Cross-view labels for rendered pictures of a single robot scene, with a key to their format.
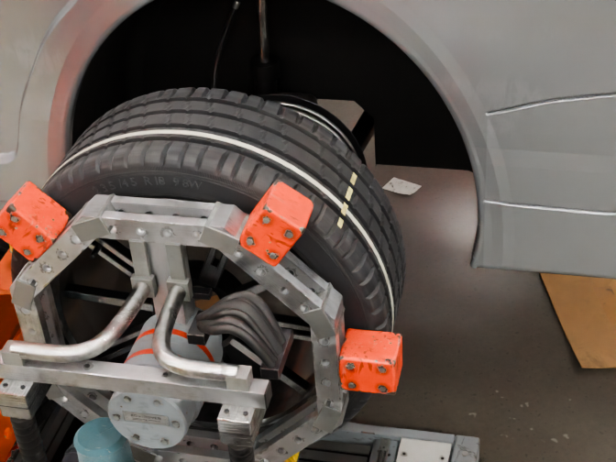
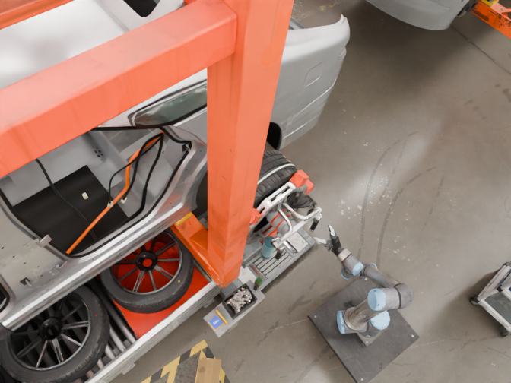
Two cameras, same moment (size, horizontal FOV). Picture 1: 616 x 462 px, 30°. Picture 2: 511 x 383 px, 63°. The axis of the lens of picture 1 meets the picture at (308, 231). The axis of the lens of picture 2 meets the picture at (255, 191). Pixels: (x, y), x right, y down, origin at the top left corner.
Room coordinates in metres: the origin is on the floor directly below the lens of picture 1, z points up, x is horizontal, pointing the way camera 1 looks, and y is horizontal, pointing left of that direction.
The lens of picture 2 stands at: (1.05, 1.51, 3.39)
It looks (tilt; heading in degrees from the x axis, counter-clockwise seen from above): 60 degrees down; 293
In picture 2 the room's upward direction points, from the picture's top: 11 degrees clockwise
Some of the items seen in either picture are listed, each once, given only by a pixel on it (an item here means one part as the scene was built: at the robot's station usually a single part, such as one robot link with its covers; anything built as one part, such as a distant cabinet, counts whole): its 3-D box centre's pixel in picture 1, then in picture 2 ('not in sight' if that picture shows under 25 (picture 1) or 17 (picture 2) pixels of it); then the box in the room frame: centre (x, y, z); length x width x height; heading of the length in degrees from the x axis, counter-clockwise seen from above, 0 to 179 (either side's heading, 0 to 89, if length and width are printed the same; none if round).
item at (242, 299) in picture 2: not in sight; (239, 301); (1.32, 0.78, 0.51); 0.20 x 0.14 x 0.13; 70
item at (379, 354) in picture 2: not in sight; (357, 330); (0.48, 0.35, 0.15); 0.60 x 0.60 x 0.30; 68
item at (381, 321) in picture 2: not in sight; (375, 319); (0.48, 0.36, 0.56); 0.17 x 0.15 x 0.18; 38
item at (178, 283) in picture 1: (203, 313); (301, 204); (1.29, 0.16, 1.03); 0.19 x 0.18 x 0.11; 164
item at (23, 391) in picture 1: (25, 385); (277, 245); (1.28, 0.44, 0.93); 0.09 x 0.05 x 0.05; 164
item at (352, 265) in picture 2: not in sight; (352, 264); (0.81, 0.22, 0.81); 0.12 x 0.09 x 0.10; 164
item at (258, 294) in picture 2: not in sight; (234, 307); (1.33, 0.81, 0.44); 0.43 x 0.17 x 0.03; 74
